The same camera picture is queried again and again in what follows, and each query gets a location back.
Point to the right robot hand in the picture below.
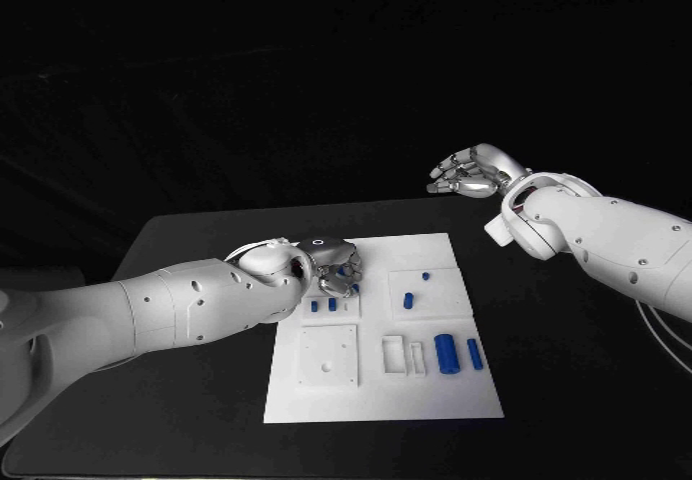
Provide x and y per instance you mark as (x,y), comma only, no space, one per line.
(486,165)

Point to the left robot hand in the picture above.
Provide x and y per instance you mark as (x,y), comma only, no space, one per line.
(328,251)

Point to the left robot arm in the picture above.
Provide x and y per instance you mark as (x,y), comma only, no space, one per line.
(161,300)

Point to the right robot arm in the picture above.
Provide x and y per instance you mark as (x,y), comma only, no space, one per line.
(605,236)

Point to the white task board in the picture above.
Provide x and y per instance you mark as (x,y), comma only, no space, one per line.
(377,390)

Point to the short blue cylinder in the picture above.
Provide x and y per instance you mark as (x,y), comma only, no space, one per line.
(408,300)

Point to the large blue cylinder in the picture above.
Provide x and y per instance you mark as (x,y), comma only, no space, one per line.
(445,354)

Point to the thin long blue cylinder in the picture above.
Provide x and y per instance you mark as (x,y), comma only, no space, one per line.
(474,354)

